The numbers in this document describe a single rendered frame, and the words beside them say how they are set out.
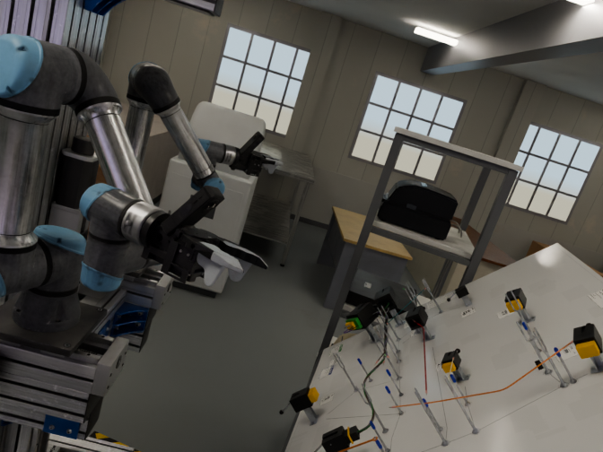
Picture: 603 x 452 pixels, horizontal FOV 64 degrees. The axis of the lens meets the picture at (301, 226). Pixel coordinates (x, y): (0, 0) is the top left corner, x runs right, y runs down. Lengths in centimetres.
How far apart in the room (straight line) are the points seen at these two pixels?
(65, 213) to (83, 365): 43
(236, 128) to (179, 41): 370
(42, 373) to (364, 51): 668
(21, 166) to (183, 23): 665
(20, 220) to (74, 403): 49
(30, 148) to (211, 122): 310
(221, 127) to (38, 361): 302
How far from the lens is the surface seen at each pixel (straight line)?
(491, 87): 793
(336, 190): 756
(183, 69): 761
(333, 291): 475
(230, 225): 404
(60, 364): 134
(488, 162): 200
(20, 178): 111
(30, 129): 109
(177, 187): 405
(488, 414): 124
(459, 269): 563
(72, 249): 124
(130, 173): 108
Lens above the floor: 186
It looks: 15 degrees down
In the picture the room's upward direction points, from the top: 18 degrees clockwise
